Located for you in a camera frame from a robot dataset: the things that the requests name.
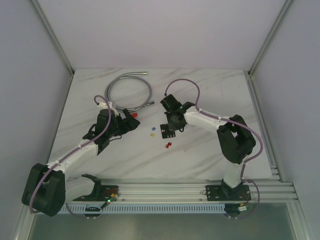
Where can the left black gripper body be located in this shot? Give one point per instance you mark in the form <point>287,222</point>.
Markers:
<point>125,121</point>

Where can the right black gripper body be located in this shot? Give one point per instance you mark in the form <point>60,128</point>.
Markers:
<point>173,125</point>

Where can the black fuse box base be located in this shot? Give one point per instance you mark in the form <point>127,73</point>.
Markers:
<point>166,133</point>

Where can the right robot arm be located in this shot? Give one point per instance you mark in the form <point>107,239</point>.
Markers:
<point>235,139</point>

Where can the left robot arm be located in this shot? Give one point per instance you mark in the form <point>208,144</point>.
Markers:
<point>49,187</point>

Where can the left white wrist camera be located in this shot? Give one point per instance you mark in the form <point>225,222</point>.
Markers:
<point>109,105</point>

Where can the aluminium rail frame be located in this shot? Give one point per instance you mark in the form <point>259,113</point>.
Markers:
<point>162,191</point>

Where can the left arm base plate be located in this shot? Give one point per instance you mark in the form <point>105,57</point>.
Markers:
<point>102,195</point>

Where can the white slotted cable duct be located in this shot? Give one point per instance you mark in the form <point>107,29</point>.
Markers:
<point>148,208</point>

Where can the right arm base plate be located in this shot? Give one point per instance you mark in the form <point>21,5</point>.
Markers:
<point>223,193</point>

